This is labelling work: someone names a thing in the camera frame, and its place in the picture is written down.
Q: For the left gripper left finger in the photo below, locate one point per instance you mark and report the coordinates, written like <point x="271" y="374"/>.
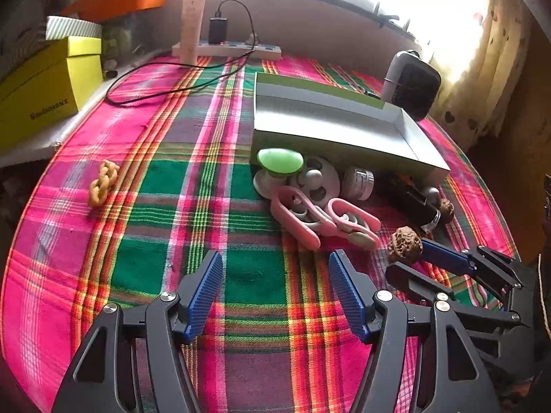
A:
<point x="103" y="374"/>

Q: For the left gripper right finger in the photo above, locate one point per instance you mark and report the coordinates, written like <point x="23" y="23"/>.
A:
<point x="450" y="374"/>

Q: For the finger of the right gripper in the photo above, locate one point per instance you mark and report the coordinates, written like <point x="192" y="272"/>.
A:
<point x="419" y="288"/>
<point x="446" y="258"/>

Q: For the brown walnut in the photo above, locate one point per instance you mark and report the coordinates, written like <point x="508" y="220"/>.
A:
<point x="447" y="211"/>
<point x="404" y="246"/>

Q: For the white mushroom massager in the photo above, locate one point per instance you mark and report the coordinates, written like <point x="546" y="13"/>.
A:
<point x="432" y="195"/>

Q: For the black rectangular device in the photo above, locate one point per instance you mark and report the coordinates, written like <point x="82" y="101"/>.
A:
<point x="414" y="204"/>

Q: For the pink clip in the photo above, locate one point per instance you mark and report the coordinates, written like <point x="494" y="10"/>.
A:
<point x="305" y="221"/>
<point x="354" y="224"/>

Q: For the white round jar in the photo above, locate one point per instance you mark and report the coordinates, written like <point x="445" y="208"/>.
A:
<point x="357" y="184"/>

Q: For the panda round toy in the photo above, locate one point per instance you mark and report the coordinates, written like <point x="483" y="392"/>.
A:
<point x="318" y="180"/>

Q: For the green mushroom massager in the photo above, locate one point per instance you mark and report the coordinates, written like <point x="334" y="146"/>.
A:
<point x="277" y="165"/>

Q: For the white cardboard box tray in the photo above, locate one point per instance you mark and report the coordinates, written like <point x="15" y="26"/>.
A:
<point x="344" y="127"/>

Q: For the grey black mini heater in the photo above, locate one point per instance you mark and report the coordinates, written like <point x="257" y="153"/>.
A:
<point x="411" y="84"/>

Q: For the pink plaid tablecloth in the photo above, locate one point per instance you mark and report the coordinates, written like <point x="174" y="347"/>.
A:
<point x="276" y="339"/>

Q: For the yellow heart curtain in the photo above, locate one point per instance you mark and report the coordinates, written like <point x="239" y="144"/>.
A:
<point x="480" y="48"/>

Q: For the white plug on strip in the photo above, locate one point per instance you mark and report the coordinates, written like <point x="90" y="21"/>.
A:
<point x="252" y="40"/>

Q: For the white power strip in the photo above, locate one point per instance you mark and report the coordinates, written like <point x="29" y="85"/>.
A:
<point x="237" y="49"/>

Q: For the yellow shoe box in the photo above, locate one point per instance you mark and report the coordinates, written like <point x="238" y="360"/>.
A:
<point x="52" y="85"/>

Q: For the black charger adapter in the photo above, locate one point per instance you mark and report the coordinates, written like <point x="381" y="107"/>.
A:
<point x="217" y="32"/>

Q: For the pink cream tube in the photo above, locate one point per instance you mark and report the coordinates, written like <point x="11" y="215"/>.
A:
<point x="191" y="25"/>

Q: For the green striped box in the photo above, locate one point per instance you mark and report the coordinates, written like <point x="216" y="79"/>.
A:
<point x="58" y="27"/>

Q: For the orange box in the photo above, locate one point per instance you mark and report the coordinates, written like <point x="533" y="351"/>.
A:
<point x="105" y="10"/>

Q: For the yellow braided chain toy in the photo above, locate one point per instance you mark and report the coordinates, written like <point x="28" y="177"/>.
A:
<point x="99" y="187"/>

